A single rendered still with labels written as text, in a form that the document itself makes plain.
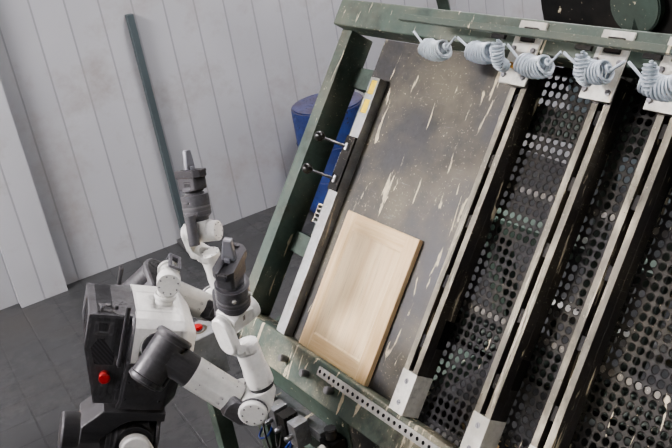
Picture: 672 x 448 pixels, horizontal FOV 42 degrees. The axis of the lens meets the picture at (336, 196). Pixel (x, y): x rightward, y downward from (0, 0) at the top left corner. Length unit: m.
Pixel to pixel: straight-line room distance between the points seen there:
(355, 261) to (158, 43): 3.20
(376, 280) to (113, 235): 3.41
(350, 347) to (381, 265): 0.28
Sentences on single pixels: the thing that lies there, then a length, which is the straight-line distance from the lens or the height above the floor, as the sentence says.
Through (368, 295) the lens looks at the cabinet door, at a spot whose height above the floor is 1.10.
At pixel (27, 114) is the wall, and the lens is 5.71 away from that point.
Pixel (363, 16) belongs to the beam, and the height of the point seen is 1.85.
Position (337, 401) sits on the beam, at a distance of 2.85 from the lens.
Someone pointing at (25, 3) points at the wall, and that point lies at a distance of 5.61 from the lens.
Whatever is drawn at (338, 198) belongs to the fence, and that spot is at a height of 1.30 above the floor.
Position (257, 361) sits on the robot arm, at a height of 1.27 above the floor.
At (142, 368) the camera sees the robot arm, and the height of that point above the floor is 1.31.
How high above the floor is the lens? 2.53
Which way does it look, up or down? 23 degrees down
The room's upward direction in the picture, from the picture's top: 10 degrees counter-clockwise
